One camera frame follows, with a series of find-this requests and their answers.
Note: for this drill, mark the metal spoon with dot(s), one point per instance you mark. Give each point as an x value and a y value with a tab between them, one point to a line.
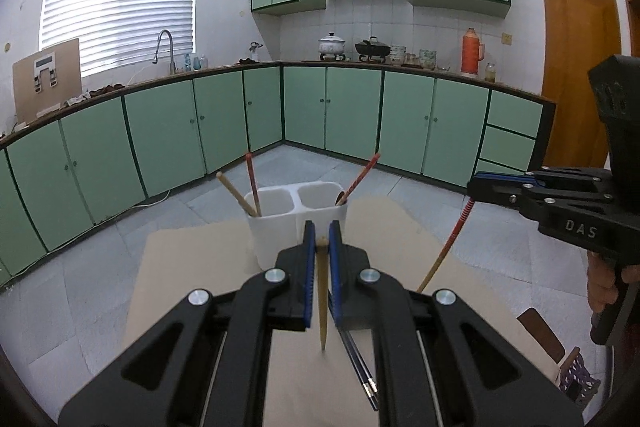
340	198

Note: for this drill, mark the green base cabinets with counter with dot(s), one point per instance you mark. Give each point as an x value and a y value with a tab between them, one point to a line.
165	132

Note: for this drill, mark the red-patterned wooden chopstick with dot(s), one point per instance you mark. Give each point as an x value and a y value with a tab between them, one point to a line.
360	177
452	239
251	182

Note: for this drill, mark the brown flat object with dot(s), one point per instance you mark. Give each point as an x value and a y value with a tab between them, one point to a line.
540	332

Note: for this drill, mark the black wok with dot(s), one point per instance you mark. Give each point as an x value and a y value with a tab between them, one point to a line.
372	49

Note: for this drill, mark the purple patterned basket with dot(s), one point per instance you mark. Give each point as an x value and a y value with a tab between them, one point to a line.
580	377

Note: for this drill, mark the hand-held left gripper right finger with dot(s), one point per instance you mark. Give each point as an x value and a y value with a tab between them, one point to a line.
335	272

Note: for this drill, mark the person's right hand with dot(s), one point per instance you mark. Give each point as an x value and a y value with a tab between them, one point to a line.
602	282

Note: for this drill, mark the black chopstick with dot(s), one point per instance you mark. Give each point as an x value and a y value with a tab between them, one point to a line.
357	367
371	394

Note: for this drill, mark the metal kitchen faucet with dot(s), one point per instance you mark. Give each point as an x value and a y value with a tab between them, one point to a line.
171	52

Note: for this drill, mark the glass jar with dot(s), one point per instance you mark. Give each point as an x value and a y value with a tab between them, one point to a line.
490	73

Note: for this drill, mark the orange thermos flask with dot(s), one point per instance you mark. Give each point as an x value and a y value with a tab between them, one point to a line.
471	54

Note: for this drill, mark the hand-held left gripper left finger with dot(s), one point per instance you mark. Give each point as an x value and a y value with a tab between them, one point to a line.
310	267

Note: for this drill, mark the white two-compartment utensil holder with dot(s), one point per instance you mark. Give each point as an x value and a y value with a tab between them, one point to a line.
272	237

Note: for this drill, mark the patterned glass container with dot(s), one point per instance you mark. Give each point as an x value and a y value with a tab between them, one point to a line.
427	58

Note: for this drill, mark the white cooking pot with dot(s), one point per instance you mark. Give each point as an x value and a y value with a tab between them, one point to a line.
332	47

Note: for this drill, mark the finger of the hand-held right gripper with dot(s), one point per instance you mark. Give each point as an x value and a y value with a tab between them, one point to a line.
500	193
500	177

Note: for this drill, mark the white spray bottle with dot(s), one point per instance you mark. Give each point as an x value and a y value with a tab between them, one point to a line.
256	52

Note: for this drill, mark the wooden board with device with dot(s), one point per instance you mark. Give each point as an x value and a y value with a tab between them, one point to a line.
67	87

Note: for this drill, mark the plain wooden chopstick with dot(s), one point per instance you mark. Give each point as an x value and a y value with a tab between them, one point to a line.
322	297
235	194

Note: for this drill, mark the wooden door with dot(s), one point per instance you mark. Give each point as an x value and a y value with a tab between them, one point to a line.
575	57

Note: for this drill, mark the stack of bowls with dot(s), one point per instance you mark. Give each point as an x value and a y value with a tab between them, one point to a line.
398	55

